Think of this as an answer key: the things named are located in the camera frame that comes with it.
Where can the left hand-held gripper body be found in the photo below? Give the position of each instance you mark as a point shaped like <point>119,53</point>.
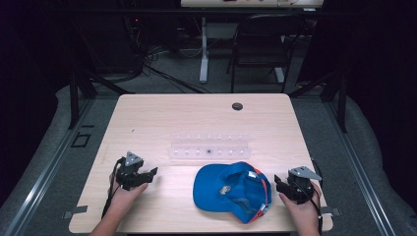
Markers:
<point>129,170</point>

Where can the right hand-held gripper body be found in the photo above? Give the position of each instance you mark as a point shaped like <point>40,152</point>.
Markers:
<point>300,185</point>

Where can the person's left hand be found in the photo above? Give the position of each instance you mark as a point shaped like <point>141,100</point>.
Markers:
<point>126,196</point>

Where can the person's right hand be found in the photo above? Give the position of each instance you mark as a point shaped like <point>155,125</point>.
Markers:
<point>303,213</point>

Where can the blue baseball cap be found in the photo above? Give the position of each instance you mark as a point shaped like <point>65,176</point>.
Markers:
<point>226,193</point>

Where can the clear plastic tray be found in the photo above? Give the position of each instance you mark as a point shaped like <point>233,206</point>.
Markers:
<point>209,147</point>

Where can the black table grommet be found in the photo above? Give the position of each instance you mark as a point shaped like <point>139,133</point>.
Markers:
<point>237,106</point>

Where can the black metal stand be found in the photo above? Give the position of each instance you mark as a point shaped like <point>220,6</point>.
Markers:
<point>82,91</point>
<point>337,95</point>

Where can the white desk with legs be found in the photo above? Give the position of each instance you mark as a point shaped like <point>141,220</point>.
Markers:
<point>204,49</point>

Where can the black folding chair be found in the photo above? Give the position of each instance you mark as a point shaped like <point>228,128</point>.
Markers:
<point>262,42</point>

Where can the grey table bracket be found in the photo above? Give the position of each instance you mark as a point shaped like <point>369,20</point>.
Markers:
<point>74,211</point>
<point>331,211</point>

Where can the metal floor rail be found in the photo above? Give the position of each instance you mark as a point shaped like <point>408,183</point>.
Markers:
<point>42,177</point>
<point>357,164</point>

